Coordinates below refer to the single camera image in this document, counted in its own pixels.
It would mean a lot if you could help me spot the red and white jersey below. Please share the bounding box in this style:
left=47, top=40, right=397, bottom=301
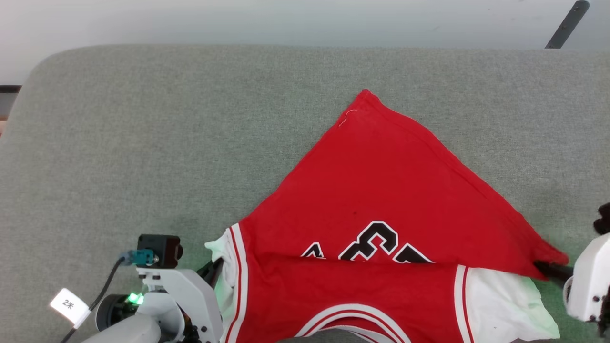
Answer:
left=204, top=89, right=570, bottom=343

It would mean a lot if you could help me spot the white cable label tag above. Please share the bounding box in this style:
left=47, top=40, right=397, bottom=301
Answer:
left=50, top=288, right=92, bottom=328

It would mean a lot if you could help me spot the black metal pole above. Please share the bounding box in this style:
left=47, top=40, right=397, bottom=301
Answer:
left=545, top=0, right=590, bottom=50

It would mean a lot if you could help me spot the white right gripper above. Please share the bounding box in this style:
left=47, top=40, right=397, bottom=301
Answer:
left=533, top=232, right=610, bottom=322

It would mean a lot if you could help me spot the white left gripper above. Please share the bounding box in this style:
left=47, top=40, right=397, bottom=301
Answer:
left=136, top=257, right=225, bottom=343

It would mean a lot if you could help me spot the black cable with teal plug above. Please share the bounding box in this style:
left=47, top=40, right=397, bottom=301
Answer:
left=59, top=250, right=159, bottom=343

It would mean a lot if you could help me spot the grey-green fabric sofa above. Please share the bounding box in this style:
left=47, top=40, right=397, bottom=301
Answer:
left=0, top=44, right=610, bottom=343

